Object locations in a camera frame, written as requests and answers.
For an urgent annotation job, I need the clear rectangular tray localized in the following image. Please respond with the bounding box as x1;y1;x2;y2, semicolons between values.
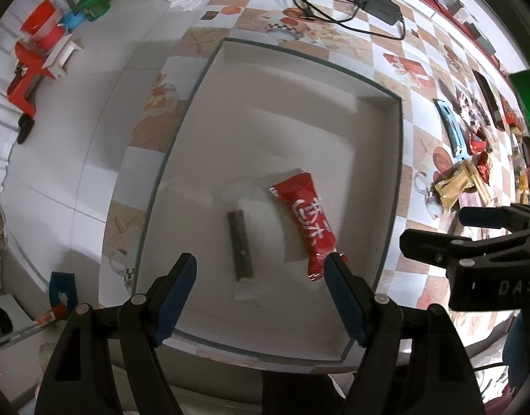
132;38;405;369

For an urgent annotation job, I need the pink patterned snack packet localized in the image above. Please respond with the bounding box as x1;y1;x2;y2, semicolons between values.
456;87;491;127

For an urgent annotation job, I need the long red snack packet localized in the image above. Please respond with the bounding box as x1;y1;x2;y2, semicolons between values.
268;172;348;284

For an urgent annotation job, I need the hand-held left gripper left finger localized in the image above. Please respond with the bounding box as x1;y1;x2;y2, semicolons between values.
34;253;197;415

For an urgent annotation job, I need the white cardboard piece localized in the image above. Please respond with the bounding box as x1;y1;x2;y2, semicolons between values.
41;35;85;79

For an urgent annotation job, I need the blue bucket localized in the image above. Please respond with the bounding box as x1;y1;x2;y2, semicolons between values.
61;11;87;32

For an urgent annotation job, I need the red basin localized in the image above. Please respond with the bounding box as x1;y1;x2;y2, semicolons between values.
35;26;72;51

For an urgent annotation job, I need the blue clamp tool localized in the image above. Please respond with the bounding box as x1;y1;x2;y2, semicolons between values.
49;271;79;320

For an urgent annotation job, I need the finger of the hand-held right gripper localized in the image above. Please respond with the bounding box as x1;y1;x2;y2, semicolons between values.
459;203;530;234
399;228;530;277

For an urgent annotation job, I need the dark chocolate bar packet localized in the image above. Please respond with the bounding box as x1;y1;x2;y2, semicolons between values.
227;209;254;280

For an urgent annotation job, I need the blue snack packet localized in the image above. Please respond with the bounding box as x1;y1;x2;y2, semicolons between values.
433;99;469;159

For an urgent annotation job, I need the checkered printed tablecloth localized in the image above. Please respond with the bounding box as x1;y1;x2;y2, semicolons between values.
98;0;530;372

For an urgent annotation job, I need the green bucket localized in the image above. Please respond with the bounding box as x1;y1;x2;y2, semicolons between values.
74;0;111;22

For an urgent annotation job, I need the gold snack packet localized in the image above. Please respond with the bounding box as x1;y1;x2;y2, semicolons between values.
434;163;479;212

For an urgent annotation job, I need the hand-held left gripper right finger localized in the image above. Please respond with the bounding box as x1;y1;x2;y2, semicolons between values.
324;253;486;415

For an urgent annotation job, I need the long dark snack packet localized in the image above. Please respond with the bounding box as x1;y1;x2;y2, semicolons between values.
471;69;506;131

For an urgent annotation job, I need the small red snack packet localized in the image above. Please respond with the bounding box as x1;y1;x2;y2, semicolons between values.
467;132;490;155

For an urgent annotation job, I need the red plastic stool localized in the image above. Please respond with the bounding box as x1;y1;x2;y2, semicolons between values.
6;42;57;118

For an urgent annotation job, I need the person's right forearm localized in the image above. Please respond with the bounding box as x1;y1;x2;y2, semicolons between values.
504;310;530;400

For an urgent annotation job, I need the black power adapter with cable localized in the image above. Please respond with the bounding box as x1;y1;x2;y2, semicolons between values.
292;0;407;40

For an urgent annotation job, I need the pile of assorted snack packets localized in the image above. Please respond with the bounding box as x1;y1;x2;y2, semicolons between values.
504;104;530;206

